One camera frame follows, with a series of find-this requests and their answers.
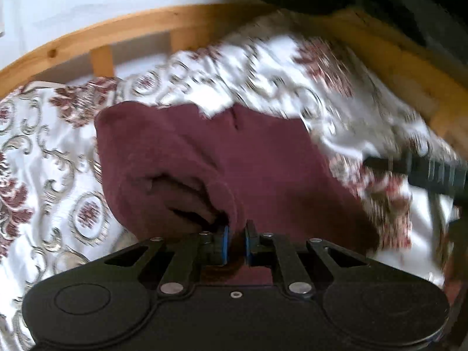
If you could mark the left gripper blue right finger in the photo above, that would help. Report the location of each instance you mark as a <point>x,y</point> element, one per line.
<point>276,252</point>

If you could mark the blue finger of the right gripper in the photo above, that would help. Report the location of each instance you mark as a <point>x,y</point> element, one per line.
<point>402,165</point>

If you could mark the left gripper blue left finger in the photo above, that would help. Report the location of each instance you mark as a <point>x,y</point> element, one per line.
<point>190,256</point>

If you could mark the maroon long-sleeve shirt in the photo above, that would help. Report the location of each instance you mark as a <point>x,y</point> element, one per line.
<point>170,172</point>

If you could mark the white floral satin bedspread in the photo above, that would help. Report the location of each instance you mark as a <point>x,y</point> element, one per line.
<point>359,87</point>

